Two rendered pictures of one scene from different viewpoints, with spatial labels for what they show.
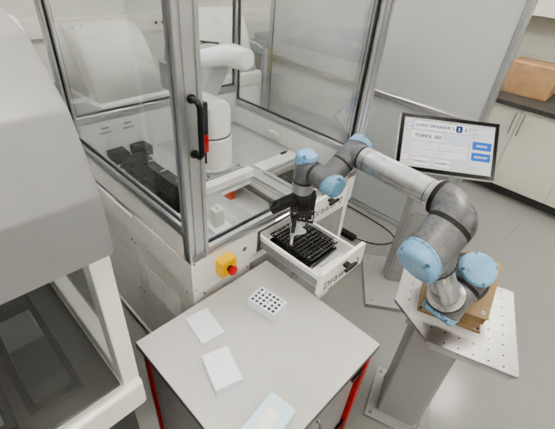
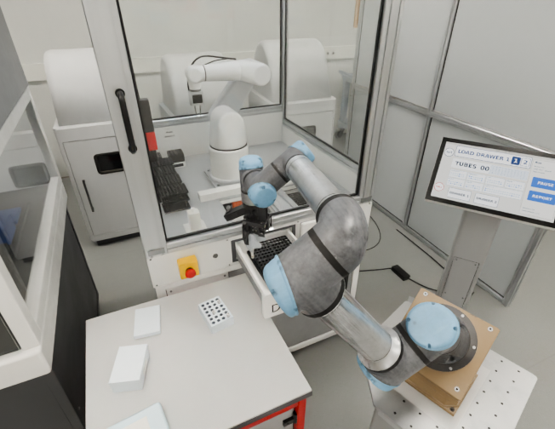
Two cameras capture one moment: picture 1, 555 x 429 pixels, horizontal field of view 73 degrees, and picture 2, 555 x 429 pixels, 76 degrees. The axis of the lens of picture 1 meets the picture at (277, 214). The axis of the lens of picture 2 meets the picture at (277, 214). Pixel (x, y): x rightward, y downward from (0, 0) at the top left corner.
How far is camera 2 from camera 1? 62 cm
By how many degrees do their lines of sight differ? 20
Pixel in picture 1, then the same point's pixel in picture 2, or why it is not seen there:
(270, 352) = (190, 363)
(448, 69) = (533, 94)
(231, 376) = (129, 374)
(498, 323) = (489, 412)
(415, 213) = (460, 257)
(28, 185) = not seen: outside the picture
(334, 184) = (256, 191)
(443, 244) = (298, 269)
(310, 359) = (225, 383)
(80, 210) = not seen: outside the picture
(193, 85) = (122, 80)
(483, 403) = not seen: outside the picture
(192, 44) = (114, 40)
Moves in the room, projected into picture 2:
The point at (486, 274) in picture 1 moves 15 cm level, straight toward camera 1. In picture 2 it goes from (437, 334) to (390, 360)
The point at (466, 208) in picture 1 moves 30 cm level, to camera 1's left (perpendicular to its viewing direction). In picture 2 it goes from (339, 228) to (202, 196)
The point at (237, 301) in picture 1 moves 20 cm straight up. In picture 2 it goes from (192, 306) to (185, 265)
